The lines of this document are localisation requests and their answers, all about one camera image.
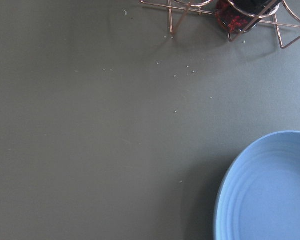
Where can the copper wire bottle rack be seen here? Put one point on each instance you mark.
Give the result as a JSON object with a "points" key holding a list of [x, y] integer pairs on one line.
{"points": [[177, 10]]}

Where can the dark sauce bottle front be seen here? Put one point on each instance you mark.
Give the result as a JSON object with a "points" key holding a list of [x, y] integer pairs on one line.
{"points": [[238, 16]]}

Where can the blue plate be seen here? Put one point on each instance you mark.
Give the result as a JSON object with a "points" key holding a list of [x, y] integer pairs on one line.
{"points": [[259, 197]]}

